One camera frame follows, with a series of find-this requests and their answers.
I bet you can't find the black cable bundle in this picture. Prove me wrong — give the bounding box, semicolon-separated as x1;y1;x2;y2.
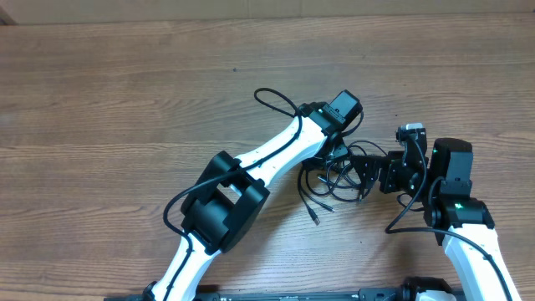
296;140;390;227

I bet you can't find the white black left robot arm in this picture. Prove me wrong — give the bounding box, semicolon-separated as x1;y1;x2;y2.
140;90;364;301

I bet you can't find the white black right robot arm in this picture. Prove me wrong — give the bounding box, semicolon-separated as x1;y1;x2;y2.
350;134;520;300

